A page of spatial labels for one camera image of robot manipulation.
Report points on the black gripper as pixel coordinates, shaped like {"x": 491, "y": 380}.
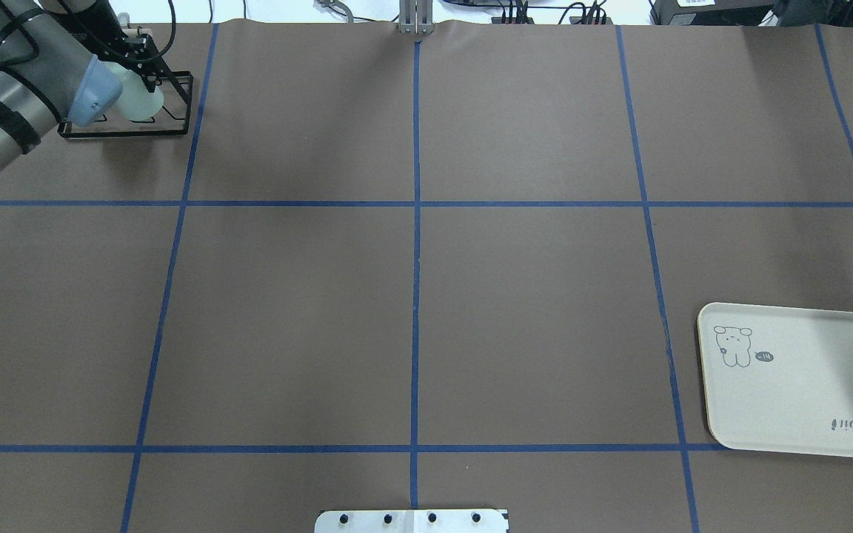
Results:
{"x": 146, "y": 65}

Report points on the pale green plastic cup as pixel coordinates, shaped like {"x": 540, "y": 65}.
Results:
{"x": 136, "y": 102}

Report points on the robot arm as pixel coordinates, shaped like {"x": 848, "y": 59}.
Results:
{"x": 58, "y": 63}

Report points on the cream rabbit serving tray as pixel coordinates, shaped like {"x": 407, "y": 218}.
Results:
{"x": 777, "y": 379}

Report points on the black wire cup rack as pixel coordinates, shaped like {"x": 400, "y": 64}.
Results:
{"x": 172, "y": 120}

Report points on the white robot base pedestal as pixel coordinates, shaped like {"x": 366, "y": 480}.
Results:
{"x": 413, "y": 520}

